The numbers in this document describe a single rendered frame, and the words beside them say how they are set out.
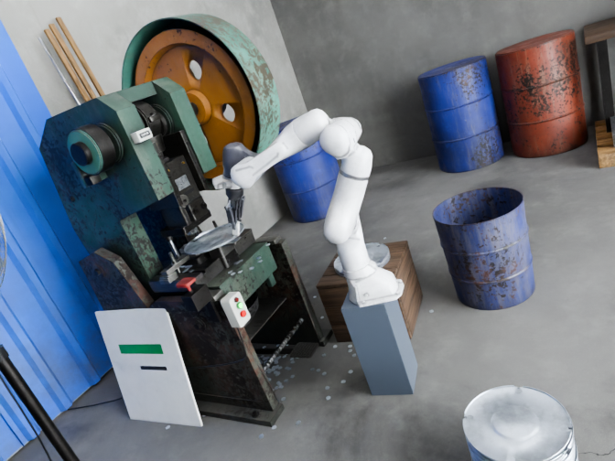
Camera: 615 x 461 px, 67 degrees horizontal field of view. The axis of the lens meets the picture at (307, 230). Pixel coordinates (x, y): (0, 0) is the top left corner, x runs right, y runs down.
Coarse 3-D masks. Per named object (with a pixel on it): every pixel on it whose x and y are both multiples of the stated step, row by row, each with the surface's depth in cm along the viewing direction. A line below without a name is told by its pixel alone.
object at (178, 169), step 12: (180, 156) 204; (168, 168) 197; (180, 168) 203; (180, 180) 202; (192, 180) 208; (180, 192) 202; (192, 192) 207; (192, 204) 203; (204, 204) 207; (168, 216) 206; (180, 216) 202; (192, 216) 203; (168, 228) 210
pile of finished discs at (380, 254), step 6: (366, 246) 246; (372, 246) 243; (378, 246) 243; (384, 246) 239; (372, 252) 236; (378, 252) 234; (384, 252) 232; (372, 258) 231; (378, 258) 229; (384, 258) 226; (336, 264) 238; (378, 264) 223; (384, 264) 226; (336, 270) 233
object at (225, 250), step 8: (248, 232) 204; (232, 240) 200; (240, 240) 199; (216, 248) 205; (224, 248) 207; (232, 248) 212; (216, 256) 208; (224, 256) 207; (232, 256) 211; (224, 264) 208
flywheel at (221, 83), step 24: (144, 48) 220; (168, 48) 217; (192, 48) 212; (216, 48) 202; (144, 72) 227; (168, 72) 225; (192, 72) 228; (216, 72) 212; (240, 72) 202; (192, 96) 220; (216, 96) 218; (240, 96) 208; (216, 120) 225; (240, 120) 218; (216, 144) 232; (216, 168) 235
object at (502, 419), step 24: (480, 408) 143; (504, 408) 139; (528, 408) 137; (552, 408) 134; (480, 432) 135; (504, 432) 132; (528, 432) 129; (552, 432) 127; (504, 456) 126; (528, 456) 123; (552, 456) 120
